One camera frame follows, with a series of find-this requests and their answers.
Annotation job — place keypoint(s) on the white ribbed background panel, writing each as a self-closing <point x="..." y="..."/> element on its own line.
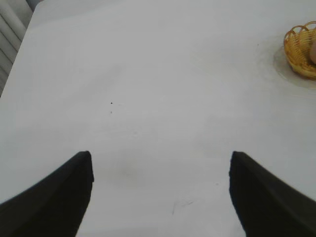
<point x="11" y="32"/>

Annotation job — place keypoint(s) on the yellow woven wicker basket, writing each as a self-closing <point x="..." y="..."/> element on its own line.
<point x="297" y="51"/>

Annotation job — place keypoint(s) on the clear glass plate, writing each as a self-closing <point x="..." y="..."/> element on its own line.
<point x="280" y="66"/>

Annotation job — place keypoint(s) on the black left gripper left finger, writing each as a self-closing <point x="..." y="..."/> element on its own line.
<point x="49" y="202"/>

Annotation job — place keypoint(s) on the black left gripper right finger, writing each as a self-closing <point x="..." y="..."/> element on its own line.
<point x="264" y="205"/>

